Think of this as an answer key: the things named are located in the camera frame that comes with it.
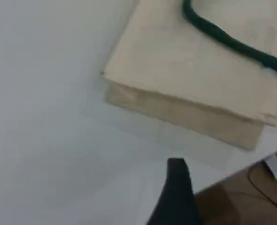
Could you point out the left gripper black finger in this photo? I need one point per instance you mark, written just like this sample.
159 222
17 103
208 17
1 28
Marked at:
175 201

